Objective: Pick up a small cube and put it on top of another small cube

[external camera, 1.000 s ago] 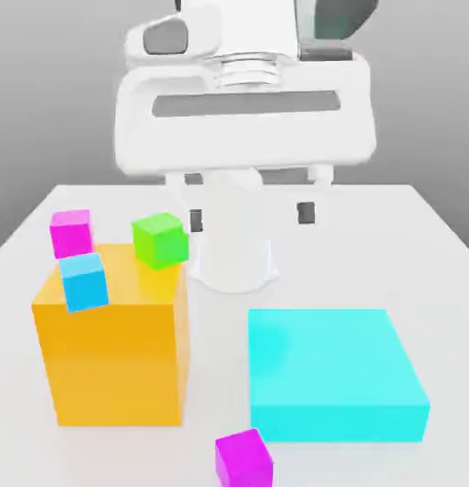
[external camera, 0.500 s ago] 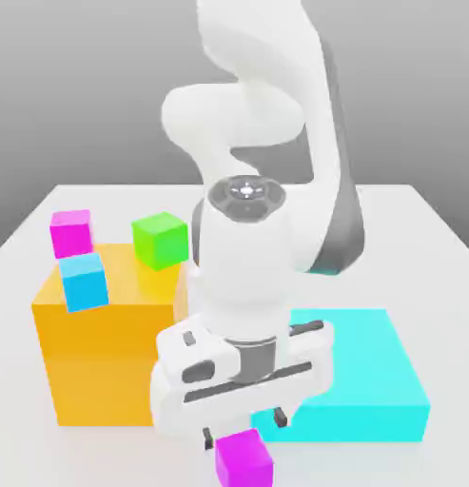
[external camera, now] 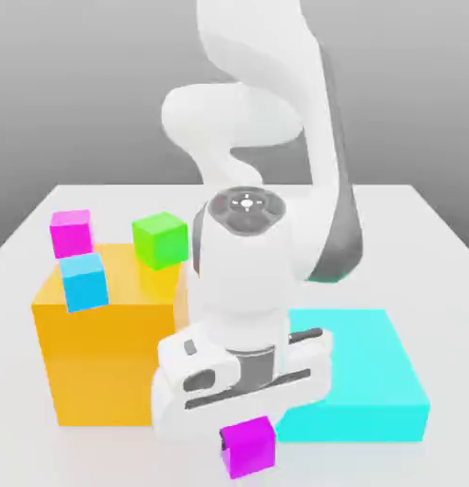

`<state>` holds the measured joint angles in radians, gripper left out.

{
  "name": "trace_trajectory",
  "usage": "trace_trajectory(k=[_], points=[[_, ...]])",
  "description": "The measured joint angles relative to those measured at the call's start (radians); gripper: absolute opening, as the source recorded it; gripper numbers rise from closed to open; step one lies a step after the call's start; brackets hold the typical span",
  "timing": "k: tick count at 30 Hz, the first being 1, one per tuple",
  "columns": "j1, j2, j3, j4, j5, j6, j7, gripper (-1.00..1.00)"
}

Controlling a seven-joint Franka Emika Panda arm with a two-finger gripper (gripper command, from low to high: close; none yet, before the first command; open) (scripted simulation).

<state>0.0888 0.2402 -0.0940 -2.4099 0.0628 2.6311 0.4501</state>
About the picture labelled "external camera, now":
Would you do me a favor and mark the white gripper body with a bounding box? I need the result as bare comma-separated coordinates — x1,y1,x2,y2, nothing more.
150,329,333,445

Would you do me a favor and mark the small magenta cube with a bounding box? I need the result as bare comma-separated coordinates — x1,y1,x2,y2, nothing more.
49,208,94,261
219,415,277,480

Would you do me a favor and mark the small blue cube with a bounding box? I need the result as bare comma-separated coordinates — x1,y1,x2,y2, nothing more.
58,252,110,314

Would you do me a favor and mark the small green cube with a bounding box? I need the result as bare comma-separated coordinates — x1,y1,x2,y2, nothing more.
131,211,190,272

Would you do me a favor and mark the large orange box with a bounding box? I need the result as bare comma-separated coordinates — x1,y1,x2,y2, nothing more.
30,243,190,428

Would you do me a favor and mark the large cyan box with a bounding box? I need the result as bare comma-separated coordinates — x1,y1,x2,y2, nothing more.
273,308,432,443

